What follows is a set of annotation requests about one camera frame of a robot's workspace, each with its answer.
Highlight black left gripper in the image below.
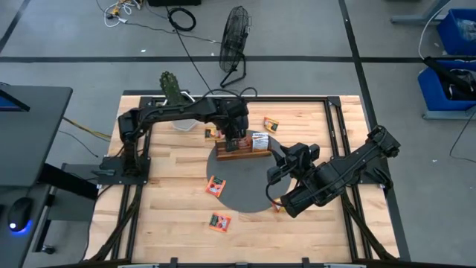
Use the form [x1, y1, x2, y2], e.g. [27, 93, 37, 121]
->
[219, 98, 250, 153]

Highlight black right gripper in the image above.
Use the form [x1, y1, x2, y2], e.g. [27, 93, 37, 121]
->
[267, 140, 321, 187]

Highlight white orange Tazo tea packet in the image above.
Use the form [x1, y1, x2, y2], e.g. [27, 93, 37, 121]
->
[251, 133, 270, 153]

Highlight wooden tea organizer box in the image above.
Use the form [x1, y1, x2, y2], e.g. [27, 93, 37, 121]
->
[215, 135, 272, 162]

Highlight grey round placemat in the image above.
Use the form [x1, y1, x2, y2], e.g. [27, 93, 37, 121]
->
[206, 130, 293, 214]

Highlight black floor fan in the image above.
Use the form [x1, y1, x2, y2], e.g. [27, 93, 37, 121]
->
[218, 4, 252, 89]

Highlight black equipment case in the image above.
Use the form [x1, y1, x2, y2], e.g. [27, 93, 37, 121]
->
[147, 0, 202, 7]

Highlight large blue storage bin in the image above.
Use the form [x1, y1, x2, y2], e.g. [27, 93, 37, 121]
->
[417, 59, 476, 112]

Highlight black stand on bin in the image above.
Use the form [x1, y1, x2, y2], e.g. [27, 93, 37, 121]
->
[423, 55, 476, 101]

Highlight grey desk foot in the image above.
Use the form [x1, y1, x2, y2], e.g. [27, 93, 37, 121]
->
[390, 0, 453, 26]

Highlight black desk with monitor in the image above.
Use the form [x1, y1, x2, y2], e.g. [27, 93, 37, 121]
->
[0, 84, 74, 187]

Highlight small blue storage bin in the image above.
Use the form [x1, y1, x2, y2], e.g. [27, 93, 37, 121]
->
[437, 7, 476, 57]

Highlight black computer mouse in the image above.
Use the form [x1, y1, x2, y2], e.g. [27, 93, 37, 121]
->
[7, 196, 34, 234]

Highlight computer monitor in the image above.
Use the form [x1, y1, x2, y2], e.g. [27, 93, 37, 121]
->
[0, 81, 31, 112]

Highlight black desk with mouse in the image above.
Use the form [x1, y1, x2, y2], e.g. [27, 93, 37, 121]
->
[0, 184, 53, 268]

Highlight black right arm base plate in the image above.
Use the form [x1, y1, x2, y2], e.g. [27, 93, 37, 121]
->
[330, 155, 387, 186]

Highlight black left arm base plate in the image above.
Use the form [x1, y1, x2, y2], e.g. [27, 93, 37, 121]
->
[98, 156, 152, 186]

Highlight coiled black cable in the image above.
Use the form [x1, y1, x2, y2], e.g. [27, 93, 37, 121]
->
[166, 6, 197, 32]

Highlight yellow cable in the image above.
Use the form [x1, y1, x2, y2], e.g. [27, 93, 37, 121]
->
[61, 115, 112, 142]

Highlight white cable bundle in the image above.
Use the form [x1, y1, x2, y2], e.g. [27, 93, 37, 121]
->
[95, 0, 144, 29]

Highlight white floor cable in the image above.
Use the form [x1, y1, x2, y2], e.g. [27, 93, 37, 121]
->
[416, 3, 453, 60]

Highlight thin black floor cable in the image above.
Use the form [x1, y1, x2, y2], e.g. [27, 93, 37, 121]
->
[448, 109, 476, 165]

